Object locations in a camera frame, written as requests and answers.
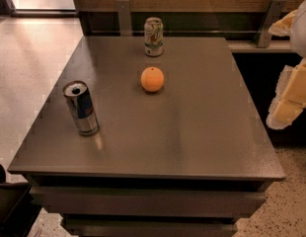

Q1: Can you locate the right metal bracket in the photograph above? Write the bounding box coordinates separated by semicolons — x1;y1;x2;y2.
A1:
255;0;286;48

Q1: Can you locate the orange fruit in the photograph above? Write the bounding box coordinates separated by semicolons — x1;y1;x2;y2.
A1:
140;67;165;92

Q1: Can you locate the left metal bracket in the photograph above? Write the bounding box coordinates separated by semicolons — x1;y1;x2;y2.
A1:
116;0;132;37

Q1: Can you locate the silver blue redbull can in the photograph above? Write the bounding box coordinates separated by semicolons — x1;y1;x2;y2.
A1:
62;80;99;135

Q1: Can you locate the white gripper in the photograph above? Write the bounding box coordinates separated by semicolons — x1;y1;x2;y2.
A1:
266;0;306;129

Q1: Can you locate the metal bracket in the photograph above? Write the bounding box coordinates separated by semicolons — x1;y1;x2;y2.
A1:
255;0;286;48
116;0;132;37

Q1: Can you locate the grey drawer cabinet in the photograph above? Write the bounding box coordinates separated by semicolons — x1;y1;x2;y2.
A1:
9;37;285;237

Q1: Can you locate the white green soda can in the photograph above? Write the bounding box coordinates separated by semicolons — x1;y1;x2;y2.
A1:
144;17;163;56

